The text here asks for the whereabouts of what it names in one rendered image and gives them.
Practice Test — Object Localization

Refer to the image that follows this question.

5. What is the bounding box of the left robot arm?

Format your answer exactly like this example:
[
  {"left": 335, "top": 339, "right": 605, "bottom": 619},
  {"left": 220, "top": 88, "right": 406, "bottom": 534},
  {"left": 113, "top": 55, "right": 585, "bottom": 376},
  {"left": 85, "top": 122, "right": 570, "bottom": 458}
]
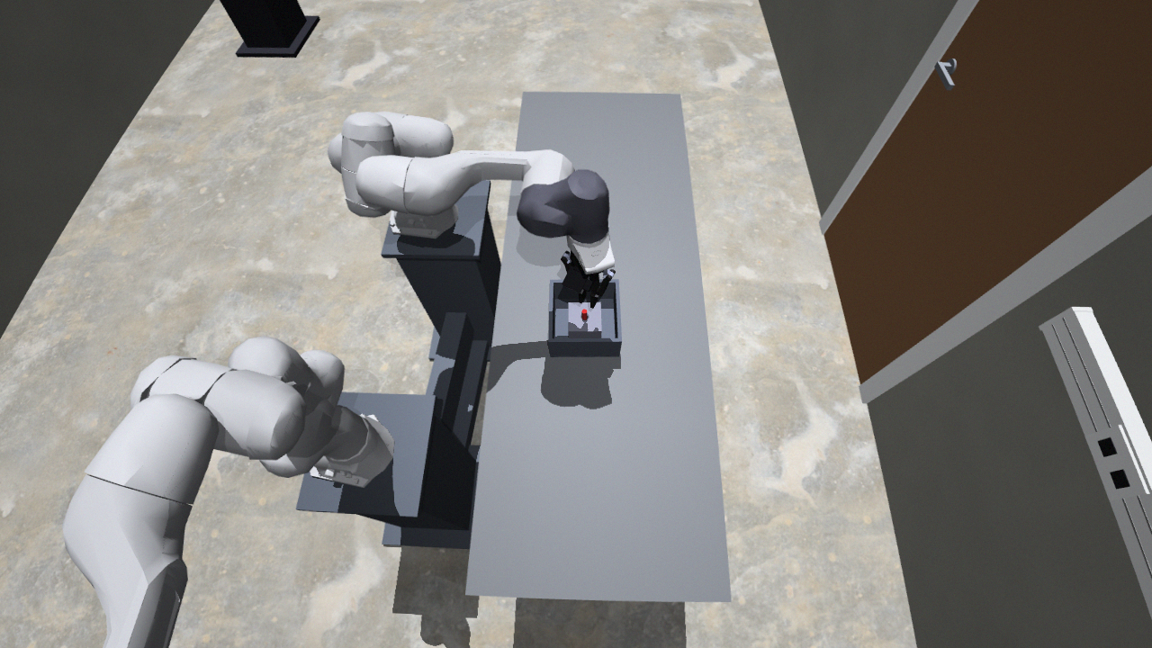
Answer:
[{"left": 328, "top": 112, "right": 615, "bottom": 294}]

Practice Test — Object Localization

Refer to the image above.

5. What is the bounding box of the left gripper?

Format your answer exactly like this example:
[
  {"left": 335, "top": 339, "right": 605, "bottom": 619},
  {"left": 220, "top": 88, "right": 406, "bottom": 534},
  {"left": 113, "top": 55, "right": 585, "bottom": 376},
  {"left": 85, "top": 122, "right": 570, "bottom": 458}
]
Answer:
[{"left": 561, "top": 251, "right": 616, "bottom": 309}]

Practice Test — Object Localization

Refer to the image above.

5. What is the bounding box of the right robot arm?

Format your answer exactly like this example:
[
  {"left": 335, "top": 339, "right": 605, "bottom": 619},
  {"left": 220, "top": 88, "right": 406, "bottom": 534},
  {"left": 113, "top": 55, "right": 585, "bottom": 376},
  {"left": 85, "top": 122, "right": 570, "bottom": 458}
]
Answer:
[{"left": 62, "top": 336, "right": 394, "bottom": 648}]

